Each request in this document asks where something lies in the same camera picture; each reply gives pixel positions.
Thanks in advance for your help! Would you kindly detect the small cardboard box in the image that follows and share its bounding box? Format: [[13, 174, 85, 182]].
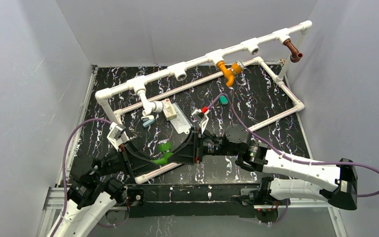
[[162, 99, 177, 121]]

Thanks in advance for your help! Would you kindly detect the brown water faucet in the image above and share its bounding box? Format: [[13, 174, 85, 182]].
[[282, 39, 303, 63]]

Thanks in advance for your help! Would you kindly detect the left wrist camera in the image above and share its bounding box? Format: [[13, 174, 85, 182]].
[[107, 122, 129, 151]]

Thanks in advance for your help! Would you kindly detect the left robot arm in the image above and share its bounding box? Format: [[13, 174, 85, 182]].
[[48, 142, 168, 237]]

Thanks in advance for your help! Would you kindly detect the teal plastic cap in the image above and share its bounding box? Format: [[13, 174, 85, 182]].
[[219, 95, 228, 105]]

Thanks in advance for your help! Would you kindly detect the aluminium table frame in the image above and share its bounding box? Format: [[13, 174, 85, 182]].
[[36, 65, 349, 237]]

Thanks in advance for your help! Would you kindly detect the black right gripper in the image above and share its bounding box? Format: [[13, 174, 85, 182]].
[[168, 127, 239, 166]]

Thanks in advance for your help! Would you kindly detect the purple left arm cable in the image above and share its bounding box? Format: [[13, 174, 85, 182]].
[[50, 118, 114, 237]]

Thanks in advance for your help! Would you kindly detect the white PVC pipe frame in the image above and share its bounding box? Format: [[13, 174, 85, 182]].
[[95, 20, 313, 185]]

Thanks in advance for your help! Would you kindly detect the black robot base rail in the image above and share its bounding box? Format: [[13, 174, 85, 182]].
[[106, 184, 279, 226]]

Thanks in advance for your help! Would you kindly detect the white water faucet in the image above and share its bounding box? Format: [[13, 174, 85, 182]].
[[137, 90, 164, 116]]

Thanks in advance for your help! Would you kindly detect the green water faucet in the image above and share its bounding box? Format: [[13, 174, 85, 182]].
[[153, 140, 173, 165]]

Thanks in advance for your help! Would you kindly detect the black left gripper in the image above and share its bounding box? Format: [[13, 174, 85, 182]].
[[93, 139, 162, 177]]

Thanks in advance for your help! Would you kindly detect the orange water faucet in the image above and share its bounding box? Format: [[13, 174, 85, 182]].
[[216, 60, 245, 87]]

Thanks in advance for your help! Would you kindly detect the light blue faucet handle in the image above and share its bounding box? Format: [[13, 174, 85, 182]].
[[141, 115, 155, 128]]

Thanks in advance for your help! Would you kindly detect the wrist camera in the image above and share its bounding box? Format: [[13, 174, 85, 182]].
[[191, 107, 210, 133], [107, 122, 129, 151]]

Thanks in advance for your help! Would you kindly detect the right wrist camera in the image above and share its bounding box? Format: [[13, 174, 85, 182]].
[[191, 107, 210, 133]]

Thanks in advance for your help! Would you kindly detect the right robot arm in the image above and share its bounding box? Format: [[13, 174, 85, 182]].
[[168, 124, 358, 210]]

